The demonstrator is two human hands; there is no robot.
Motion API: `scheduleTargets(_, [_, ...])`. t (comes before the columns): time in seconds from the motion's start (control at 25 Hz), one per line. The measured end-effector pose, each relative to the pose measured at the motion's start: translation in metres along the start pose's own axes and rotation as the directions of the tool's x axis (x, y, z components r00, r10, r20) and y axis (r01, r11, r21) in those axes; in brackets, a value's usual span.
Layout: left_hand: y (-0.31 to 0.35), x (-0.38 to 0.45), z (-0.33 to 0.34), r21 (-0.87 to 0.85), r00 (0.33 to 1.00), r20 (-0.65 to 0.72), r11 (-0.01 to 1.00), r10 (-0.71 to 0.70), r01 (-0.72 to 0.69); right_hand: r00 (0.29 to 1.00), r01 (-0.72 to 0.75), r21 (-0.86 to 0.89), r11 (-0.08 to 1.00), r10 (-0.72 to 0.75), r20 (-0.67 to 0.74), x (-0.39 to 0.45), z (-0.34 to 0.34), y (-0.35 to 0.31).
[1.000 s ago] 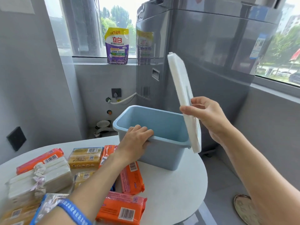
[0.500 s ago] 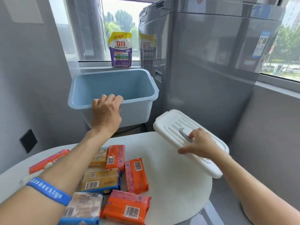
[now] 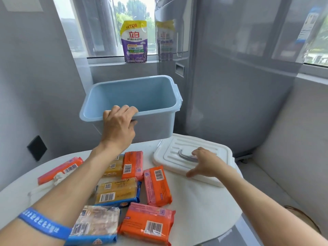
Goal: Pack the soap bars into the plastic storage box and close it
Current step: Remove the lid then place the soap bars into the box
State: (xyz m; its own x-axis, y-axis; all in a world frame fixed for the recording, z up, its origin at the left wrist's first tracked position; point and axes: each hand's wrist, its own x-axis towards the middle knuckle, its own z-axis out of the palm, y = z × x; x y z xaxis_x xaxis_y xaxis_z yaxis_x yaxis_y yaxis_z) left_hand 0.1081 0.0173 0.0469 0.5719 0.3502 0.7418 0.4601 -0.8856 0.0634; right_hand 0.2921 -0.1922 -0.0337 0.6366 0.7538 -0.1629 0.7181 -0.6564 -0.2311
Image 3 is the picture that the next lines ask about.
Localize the blue white refrigerator label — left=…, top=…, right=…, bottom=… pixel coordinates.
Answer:
left=295, top=7, right=324, bottom=45

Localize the grey refrigerator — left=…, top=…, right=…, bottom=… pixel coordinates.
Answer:
left=154, top=0, right=328, bottom=163

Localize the blue wristband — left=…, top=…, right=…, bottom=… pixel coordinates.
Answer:
left=17, top=207, right=73, bottom=241

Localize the person's left hand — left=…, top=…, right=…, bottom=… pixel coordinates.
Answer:
left=101, top=105, right=139, bottom=151

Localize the pale soap packet blue edge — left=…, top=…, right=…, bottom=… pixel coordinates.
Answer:
left=64, top=205, right=121, bottom=246

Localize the person's right forearm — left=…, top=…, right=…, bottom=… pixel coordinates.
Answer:
left=215, top=161, right=328, bottom=246

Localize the orange soap packet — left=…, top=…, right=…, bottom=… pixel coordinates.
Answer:
left=143, top=165, right=173, bottom=208
left=37, top=157, right=84, bottom=185
left=121, top=151, right=144, bottom=181
left=117, top=202, right=176, bottom=246

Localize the white plastic item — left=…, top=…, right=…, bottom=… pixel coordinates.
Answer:
left=27, top=173, right=69, bottom=201

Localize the black wall socket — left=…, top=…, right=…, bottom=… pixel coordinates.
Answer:
left=27, top=135, right=48, bottom=162

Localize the purple detergent pouch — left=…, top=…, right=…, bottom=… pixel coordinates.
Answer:
left=120, top=20, right=148, bottom=64

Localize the window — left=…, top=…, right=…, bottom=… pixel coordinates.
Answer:
left=52, top=0, right=158, bottom=59

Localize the light blue plastic storage bin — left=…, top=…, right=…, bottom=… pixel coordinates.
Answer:
left=79, top=75, right=183, bottom=144

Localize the person's right hand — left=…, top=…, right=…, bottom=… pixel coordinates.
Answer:
left=186, top=147, right=231, bottom=179

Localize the person's left forearm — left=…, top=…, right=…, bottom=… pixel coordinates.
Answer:
left=0, top=141, right=134, bottom=246

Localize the white bin lid with handle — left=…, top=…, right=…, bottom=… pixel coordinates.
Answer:
left=153, top=133, right=235, bottom=188

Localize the large yellow soap packet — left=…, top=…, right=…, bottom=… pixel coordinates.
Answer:
left=94, top=177, right=142, bottom=208

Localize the brown round stool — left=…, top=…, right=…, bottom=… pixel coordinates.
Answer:
left=283, top=205, right=322, bottom=235

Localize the small yellow soap packet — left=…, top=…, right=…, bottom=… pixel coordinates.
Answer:
left=102, top=154, right=125, bottom=179

